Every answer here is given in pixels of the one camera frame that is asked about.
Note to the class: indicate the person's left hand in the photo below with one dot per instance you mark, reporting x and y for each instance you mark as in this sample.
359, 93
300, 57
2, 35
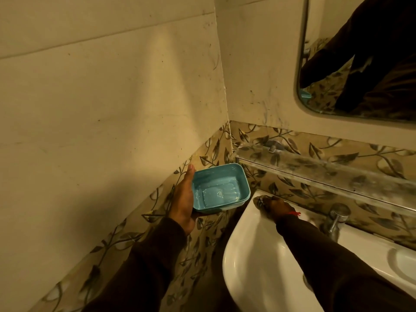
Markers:
181, 204

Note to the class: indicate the person's right hand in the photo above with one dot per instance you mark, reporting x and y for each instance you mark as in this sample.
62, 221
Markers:
276, 207

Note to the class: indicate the person's left thumb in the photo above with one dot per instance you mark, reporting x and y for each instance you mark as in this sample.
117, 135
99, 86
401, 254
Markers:
189, 177

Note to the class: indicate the person's right fingers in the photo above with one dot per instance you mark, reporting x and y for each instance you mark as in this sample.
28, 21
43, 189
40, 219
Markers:
262, 202

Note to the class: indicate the blue plastic container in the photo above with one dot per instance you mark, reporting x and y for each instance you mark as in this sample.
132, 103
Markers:
218, 191

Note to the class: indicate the person's right forearm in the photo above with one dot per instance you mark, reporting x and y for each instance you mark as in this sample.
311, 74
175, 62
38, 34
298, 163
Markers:
334, 269

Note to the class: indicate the person's left forearm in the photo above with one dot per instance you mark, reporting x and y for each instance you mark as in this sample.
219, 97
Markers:
143, 266

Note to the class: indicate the red wrist thread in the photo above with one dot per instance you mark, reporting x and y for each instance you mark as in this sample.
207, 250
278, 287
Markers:
294, 213

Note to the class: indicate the white ceramic sink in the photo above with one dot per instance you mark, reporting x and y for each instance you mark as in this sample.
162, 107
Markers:
260, 266

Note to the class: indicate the chrome faucet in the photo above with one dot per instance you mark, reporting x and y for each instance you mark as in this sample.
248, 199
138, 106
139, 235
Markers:
334, 219

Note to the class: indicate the metal shelf bracket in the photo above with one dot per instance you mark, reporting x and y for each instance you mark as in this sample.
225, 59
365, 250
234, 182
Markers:
274, 146

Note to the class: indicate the glass wall shelf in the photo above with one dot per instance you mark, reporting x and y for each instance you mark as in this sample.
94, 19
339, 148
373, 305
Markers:
325, 173

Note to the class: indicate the wall mirror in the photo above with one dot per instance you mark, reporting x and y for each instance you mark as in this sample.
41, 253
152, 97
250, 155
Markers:
357, 61

